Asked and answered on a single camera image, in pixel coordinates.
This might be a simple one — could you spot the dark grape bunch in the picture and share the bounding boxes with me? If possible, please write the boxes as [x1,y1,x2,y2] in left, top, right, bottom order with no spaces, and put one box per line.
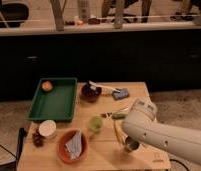
[32,131,43,147]

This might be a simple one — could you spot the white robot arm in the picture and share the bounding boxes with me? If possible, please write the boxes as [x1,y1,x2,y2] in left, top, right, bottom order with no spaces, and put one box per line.
[122,99,201,165]

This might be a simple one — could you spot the green plastic tray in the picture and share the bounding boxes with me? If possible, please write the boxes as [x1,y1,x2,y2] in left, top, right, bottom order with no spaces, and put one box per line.
[27,78,77,122]

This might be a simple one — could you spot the white crumpled cloth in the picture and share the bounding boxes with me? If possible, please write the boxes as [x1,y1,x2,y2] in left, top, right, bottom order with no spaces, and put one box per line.
[65,131,82,160]

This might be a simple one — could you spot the orange bowl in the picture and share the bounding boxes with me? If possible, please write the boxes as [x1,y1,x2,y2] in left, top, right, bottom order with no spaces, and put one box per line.
[57,129,88,164]

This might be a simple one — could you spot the yellow banana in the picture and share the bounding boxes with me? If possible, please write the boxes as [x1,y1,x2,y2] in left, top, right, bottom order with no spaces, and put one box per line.
[113,121,125,145]

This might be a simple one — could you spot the wooden folding table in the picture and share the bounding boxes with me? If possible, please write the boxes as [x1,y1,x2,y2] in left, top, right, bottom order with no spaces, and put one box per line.
[17,82,171,171]

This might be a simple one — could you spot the white handled brush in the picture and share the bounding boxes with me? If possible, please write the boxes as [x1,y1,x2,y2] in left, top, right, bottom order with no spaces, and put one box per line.
[89,81,121,92]

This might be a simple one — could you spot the blue sponge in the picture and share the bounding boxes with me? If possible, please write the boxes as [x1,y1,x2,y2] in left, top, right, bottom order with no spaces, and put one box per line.
[112,88,130,100]

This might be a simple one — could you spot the black cable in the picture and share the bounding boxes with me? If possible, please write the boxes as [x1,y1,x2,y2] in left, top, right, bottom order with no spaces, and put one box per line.
[169,158,192,171]

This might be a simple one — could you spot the dark brown bowl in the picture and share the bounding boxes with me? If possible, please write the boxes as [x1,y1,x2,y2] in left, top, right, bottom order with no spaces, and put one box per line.
[81,83,102,103]

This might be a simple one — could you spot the orange fruit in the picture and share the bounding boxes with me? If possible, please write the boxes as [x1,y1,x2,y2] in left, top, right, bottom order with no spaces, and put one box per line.
[41,81,53,92]

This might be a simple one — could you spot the light green cup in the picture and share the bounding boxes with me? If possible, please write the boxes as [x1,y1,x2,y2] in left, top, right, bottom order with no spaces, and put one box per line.
[89,116,103,133]

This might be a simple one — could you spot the metal cup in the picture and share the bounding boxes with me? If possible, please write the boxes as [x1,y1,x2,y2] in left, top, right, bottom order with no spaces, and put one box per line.
[124,137,140,153]

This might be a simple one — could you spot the metal fork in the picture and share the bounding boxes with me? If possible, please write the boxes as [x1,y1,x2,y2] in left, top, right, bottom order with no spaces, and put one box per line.
[100,107,129,118]

